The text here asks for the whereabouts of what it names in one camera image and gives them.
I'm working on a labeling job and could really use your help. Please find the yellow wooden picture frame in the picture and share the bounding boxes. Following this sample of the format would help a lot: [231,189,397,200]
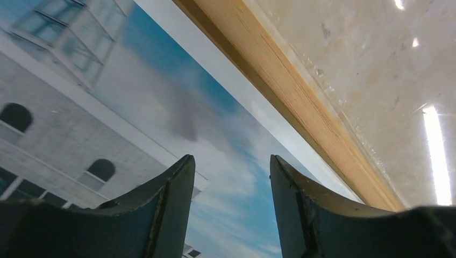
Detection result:
[176,1,455,211]

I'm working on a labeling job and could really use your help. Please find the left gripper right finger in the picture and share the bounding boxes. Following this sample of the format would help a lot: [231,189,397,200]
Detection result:
[270,155,455,257]

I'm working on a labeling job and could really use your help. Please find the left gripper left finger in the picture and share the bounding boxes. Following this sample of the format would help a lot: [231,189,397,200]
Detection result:
[1,155,195,257]

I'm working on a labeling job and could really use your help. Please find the building photo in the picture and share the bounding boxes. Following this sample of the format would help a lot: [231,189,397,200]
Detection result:
[1,1,354,257]

